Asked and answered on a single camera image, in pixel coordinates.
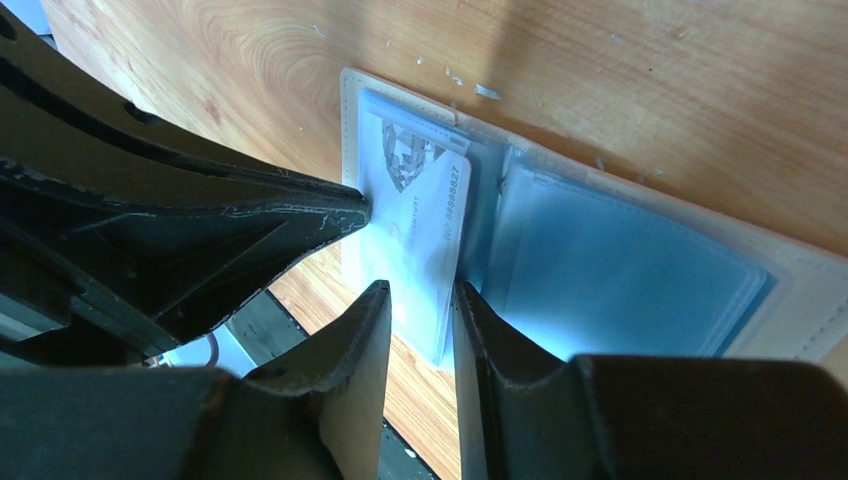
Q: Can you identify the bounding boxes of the beige card holder wallet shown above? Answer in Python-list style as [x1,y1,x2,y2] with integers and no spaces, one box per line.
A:
[340,68,847,362]

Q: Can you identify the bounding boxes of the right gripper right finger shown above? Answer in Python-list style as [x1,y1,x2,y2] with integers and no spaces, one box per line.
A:
[452,282,847,479]

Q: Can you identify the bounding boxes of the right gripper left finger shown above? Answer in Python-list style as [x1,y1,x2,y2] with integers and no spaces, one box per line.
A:
[1,280,391,479]

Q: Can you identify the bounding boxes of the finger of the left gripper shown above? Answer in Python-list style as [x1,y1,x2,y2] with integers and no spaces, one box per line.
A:
[1,159,370,358]
[1,8,361,199]

